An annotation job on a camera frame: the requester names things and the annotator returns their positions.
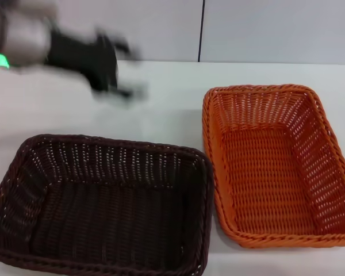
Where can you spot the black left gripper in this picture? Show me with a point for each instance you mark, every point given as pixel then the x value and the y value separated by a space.
pixel 83 57

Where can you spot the dark brown woven basket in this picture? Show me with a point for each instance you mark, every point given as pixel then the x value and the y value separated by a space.
pixel 103 218

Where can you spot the orange-yellow woven basket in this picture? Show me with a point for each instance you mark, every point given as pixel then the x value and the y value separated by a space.
pixel 264 178

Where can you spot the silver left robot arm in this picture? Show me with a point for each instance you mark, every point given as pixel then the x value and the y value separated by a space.
pixel 23 37

